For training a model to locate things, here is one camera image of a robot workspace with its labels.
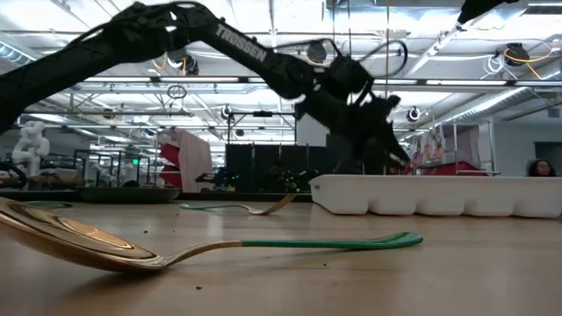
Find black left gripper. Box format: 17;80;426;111
302;83;412;176

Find white cutlery tray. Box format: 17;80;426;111
309;174;562;219

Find gold fork green handle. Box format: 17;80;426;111
178;192;298;217

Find gold spoon green handle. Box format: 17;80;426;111
0;196;425;274
21;200;74;209

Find colourful poster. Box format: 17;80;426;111
414;125;445;164

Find red table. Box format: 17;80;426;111
403;161;484;176

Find metal shelf rack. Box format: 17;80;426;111
451;118;500;177

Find black partition panels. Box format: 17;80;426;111
226;133;387;194

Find person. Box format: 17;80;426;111
525;157;558;178

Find white and red cover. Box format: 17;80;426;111
157;126;215;193

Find dark grey plate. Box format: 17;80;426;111
76;186;182;205

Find ceiling reel yellow cable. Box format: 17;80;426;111
502;41;554;80

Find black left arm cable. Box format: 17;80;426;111
271;37;409;106

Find black ceiling cable reel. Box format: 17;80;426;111
306;39;329;67
165;47;201;76

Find dark wall screen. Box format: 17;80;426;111
533;141;562;178

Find black aluminium table frame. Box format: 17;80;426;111
0;188;313;204

